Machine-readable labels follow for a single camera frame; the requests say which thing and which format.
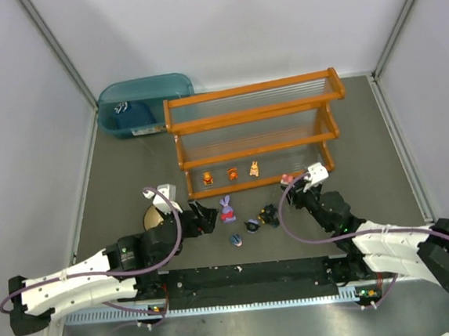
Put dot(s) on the orange wooden shelf rack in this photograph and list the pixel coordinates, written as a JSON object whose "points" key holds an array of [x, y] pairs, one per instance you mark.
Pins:
{"points": [[284, 124]]}

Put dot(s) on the teal plastic bin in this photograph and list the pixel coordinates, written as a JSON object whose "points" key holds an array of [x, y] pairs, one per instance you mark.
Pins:
{"points": [[153, 91]]}

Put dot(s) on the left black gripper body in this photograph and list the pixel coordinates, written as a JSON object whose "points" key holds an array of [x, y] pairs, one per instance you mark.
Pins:
{"points": [[196, 218]]}

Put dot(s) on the blue small lying toy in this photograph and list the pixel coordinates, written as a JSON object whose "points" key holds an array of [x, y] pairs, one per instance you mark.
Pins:
{"points": [[236, 240]]}

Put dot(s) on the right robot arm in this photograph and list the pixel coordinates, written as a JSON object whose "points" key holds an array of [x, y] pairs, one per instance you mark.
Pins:
{"points": [[421, 252]]}

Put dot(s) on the black purple small toy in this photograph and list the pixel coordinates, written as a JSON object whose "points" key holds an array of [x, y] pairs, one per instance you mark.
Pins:
{"points": [[252, 226]]}

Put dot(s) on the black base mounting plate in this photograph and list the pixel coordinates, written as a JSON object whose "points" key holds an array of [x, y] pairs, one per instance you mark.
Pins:
{"points": [[256, 282]]}

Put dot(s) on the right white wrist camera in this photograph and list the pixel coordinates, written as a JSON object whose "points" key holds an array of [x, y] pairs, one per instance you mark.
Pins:
{"points": [[315, 175]]}

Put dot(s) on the yellow bear toy figure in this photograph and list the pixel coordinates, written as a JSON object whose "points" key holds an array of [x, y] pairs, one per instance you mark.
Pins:
{"points": [[207, 178]]}

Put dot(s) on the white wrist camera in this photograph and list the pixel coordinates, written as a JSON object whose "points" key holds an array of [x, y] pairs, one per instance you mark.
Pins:
{"points": [[164, 198], [315, 175]]}

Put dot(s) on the purple rabbit toy figure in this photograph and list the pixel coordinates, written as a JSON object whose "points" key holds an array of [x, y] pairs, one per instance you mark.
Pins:
{"points": [[227, 212]]}

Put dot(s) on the orange tiger toy figure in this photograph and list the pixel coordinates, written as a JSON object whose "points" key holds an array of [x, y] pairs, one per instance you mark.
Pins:
{"points": [[232, 174]]}

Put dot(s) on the pink rabbit toy figure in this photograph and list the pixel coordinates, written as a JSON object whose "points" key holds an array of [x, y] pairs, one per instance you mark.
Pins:
{"points": [[286, 179]]}

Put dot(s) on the tan rabbit toy figure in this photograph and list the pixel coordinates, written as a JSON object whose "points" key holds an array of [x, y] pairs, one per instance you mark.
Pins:
{"points": [[254, 169]]}

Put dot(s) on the black spiky toy figure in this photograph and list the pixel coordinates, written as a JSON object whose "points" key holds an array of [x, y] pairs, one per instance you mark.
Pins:
{"points": [[268, 215]]}

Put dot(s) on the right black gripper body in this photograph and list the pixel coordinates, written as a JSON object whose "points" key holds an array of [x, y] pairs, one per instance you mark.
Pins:
{"points": [[297, 193]]}

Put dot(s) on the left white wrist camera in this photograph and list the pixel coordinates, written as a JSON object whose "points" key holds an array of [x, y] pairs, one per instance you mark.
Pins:
{"points": [[164, 198]]}

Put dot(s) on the grey slotted cable duct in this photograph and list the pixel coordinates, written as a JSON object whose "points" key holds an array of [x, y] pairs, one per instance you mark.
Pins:
{"points": [[110, 315]]}

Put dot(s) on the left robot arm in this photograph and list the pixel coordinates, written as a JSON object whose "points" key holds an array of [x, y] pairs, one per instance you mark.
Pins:
{"points": [[125, 270]]}

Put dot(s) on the beige round bowl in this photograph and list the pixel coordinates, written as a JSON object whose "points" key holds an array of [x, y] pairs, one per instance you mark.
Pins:
{"points": [[152, 218]]}

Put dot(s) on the blue cap in bin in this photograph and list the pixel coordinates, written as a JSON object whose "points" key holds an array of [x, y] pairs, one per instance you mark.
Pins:
{"points": [[132, 114]]}

